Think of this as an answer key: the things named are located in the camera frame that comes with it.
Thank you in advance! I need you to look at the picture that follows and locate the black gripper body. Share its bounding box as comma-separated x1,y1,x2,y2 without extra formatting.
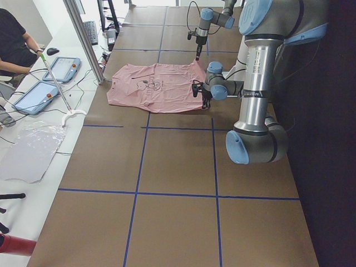
187,29,207,46
191,80,212,105

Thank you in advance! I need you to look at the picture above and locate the pink Snoopy t-shirt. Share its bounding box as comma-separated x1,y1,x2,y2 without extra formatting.
107,61,205,113

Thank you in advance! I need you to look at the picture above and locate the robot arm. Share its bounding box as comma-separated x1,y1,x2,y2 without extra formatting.
187,1,237,61
188,1,329,164

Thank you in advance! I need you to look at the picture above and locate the black monitor stand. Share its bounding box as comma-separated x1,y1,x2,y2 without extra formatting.
97,0,120,33

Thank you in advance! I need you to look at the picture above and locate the black keyboard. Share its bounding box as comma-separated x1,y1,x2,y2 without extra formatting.
82,21,98,45

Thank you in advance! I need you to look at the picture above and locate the white hook reaching stick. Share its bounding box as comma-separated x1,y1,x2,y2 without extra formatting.
40,53,87,127

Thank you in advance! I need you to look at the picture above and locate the far blue teach pendant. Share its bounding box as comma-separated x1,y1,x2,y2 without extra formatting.
51,57,81,83

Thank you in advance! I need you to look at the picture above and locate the blue teach pendant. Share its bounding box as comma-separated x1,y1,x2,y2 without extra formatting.
51,57,81,83
12,81,59,115

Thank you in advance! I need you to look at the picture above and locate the black computer mouse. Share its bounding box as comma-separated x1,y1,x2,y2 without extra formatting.
46,47,59,56

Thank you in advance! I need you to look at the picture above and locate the near blue teach pendant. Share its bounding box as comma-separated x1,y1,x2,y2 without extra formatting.
12,81,59,115

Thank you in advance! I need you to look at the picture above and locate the grey cardboard in plastic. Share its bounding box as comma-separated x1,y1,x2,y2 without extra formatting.
1,121,66,184

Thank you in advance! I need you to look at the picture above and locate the seated person black shirt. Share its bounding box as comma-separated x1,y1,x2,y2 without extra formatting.
1,8,43,88

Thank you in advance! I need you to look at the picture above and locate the black tripod leg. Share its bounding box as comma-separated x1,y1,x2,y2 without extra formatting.
0,193,26,200

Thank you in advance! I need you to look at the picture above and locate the red cylinder object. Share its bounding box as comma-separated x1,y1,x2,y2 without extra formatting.
1,234,37,256

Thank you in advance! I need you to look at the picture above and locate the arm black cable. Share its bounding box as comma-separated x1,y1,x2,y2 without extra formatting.
185,0,202,36

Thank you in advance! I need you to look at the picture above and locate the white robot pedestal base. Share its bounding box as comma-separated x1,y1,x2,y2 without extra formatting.
223,36,248,81

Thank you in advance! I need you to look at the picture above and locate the aluminium frame post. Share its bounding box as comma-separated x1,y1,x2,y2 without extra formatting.
63,0,105,85

